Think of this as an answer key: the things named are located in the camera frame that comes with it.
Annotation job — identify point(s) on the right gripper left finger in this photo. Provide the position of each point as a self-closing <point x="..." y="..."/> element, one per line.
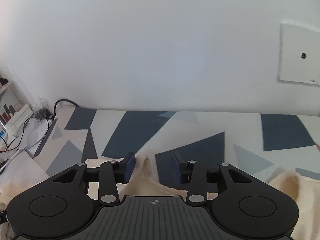
<point x="123" y="170"/>

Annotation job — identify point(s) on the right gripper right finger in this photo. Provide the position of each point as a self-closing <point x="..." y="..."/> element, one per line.
<point x="182" y="170"/>

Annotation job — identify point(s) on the cream sweater with fur cuffs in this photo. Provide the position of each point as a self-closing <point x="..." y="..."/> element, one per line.
<point x="22" y="174"/>

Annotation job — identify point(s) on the geometric patterned bed sheet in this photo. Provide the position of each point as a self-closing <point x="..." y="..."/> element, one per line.
<point x="263" y="145"/>

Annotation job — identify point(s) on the crumpled clear plastic bag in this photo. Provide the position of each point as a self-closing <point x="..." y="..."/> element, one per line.
<point x="41" y="110"/>

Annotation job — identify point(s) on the white shelf with items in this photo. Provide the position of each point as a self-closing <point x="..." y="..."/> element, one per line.
<point x="15" y="114"/>

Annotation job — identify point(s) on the white wall socket panel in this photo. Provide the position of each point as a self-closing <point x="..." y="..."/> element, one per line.
<point x="299" y="54"/>

